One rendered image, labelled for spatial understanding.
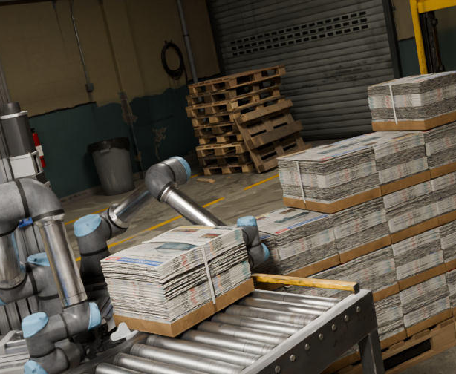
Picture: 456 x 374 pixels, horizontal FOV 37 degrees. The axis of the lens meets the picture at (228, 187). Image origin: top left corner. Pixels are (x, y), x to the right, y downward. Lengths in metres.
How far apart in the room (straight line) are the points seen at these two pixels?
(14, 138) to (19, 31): 7.43
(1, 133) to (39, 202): 0.62
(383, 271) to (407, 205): 0.32
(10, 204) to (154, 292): 0.49
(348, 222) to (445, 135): 0.67
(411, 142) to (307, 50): 7.77
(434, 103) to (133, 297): 1.78
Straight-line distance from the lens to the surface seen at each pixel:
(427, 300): 3.42
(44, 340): 2.07
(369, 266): 3.16
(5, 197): 2.06
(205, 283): 2.17
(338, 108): 10.78
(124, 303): 2.24
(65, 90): 10.24
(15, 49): 9.93
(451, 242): 3.47
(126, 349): 2.13
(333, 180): 3.00
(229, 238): 2.22
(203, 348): 2.00
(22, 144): 2.62
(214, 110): 9.41
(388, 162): 3.18
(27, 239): 2.66
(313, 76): 10.92
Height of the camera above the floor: 1.57
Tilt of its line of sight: 10 degrees down
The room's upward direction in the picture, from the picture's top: 12 degrees counter-clockwise
